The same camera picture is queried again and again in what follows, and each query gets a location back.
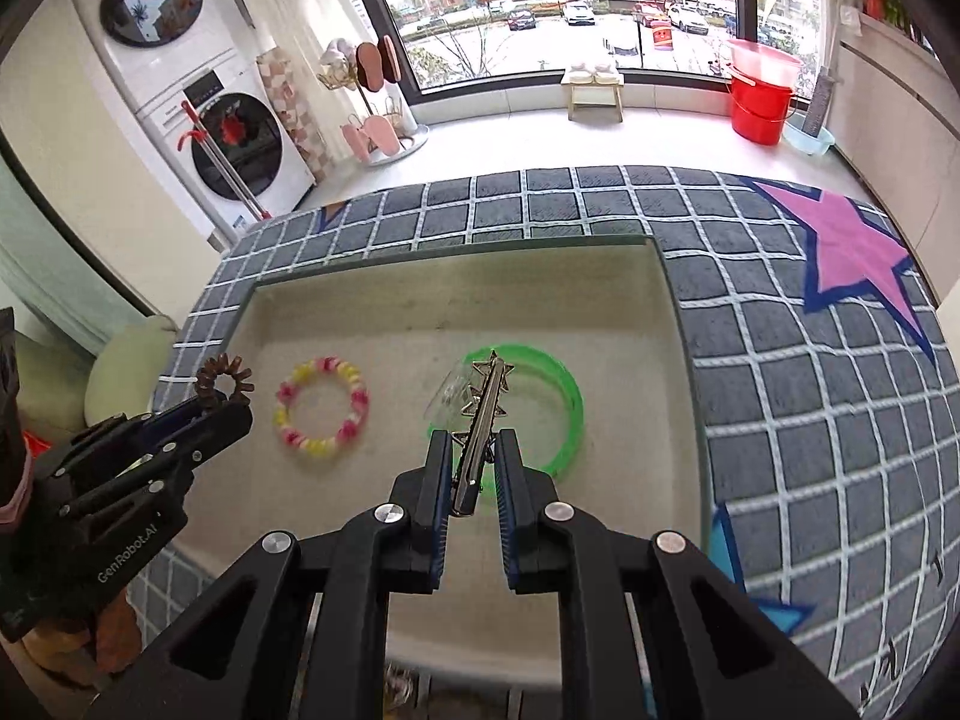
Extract red handled mop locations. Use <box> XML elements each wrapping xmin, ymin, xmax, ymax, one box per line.
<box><xmin>177</xmin><ymin>100</ymin><xmax>272</xmax><ymax>223</ymax></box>

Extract pink slippers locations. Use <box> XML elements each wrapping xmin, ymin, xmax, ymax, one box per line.
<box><xmin>340</xmin><ymin>116</ymin><xmax>404</xmax><ymax>163</ymax></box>

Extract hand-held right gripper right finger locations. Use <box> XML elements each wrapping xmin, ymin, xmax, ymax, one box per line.
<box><xmin>493</xmin><ymin>429</ymin><xmax>863</xmax><ymax>720</ymax></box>

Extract person's left hand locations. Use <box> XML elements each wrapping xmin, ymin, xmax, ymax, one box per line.
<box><xmin>19</xmin><ymin>592</ymin><xmax>145</xmax><ymax>682</ymax></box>

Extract pink yellow beaded bracelet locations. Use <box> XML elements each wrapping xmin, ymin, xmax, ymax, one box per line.
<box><xmin>274</xmin><ymin>358</ymin><xmax>370</xmax><ymax>456</ymax></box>

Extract grey washboard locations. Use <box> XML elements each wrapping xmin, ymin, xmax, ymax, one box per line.
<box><xmin>802</xmin><ymin>67</ymin><xmax>835</xmax><ymax>140</ymax></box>

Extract grey green shallow tray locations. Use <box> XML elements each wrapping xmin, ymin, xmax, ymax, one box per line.
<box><xmin>154</xmin><ymin>235</ymin><xmax>710</xmax><ymax>683</ymax></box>

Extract white curtain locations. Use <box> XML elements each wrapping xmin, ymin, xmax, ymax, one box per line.
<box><xmin>210</xmin><ymin>0</ymin><xmax>422</xmax><ymax>132</ymax></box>

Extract pale green sofa cushion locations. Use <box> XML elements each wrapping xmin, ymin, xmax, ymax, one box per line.
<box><xmin>82</xmin><ymin>315</ymin><xmax>181</xmax><ymax>430</ymax></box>

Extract gold slipper rack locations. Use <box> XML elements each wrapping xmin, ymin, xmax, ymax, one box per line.
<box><xmin>315</xmin><ymin>34</ymin><xmax>430</xmax><ymax>166</ymax></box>

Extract white dryer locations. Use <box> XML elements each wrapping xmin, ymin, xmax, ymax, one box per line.
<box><xmin>67</xmin><ymin>0</ymin><xmax>250</xmax><ymax>122</ymax></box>

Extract pink checked board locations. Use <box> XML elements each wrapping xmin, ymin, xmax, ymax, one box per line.
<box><xmin>255</xmin><ymin>47</ymin><xmax>332</xmax><ymax>185</ymax></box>

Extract clear plastic hair clip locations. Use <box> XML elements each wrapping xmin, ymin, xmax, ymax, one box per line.
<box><xmin>427</xmin><ymin>364</ymin><xmax>481</xmax><ymax>430</ymax></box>

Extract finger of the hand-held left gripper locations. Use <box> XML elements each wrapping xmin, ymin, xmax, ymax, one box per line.
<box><xmin>43</xmin><ymin>400</ymin><xmax>254</xmax><ymax>542</ymax></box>
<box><xmin>71</xmin><ymin>397</ymin><xmax>209</xmax><ymax>460</ymax></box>

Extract green translucent bangle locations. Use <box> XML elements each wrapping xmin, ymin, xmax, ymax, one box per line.
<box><xmin>426</xmin><ymin>343</ymin><xmax>585</xmax><ymax>500</ymax></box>

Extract pink basin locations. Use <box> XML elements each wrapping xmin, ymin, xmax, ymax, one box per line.
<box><xmin>727</xmin><ymin>37</ymin><xmax>802</xmax><ymax>88</ymax></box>

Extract silver star hair clip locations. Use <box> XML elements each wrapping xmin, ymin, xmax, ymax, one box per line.
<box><xmin>450</xmin><ymin>349</ymin><xmax>517</xmax><ymax>518</ymax></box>

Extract small wooden stool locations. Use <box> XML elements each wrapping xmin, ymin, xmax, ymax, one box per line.
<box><xmin>562</xmin><ymin>71</ymin><xmax>626</xmax><ymax>124</ymax></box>

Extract light blue basin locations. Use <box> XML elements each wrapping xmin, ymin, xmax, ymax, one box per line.
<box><xmin>782</xmin><ymin>120</ymin><xmax>836</xmax><ymax>158</ymax></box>

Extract brown spiral hair tie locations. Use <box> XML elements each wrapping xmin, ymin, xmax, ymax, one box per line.
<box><xmin>195</xmin><ymin>354</ymin><xmax>254</xmax><ymax>415</ymax></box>

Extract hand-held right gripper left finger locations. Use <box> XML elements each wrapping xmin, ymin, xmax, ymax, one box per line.
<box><xmin>82</xmin><ymin>431</ymin><xmax>456</xmax><ymax>720</ymax></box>

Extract white low cabinet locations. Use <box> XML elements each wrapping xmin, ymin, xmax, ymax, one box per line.
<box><xmin>825</xmin><ymin>11</ymin><xmax>960</xmax><ymax>308</ymax></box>

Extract red bucket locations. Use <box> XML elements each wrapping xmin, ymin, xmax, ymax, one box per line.
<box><xmin>726</xmin><ymin>64</ymin><xmax>796</xmax><ymax>147</ymax></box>

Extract green potted plant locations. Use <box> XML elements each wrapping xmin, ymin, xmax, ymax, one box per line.
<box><xmin>855</xmin><ymin>0</ymin><xmax>940</xmax><ymax>47</ymax></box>

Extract brown slippers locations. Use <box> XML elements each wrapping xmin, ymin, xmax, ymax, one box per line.
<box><xmin>355</xmin><ymin>34</ymin><xmax>400</xmax><ymax>89</ymax></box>

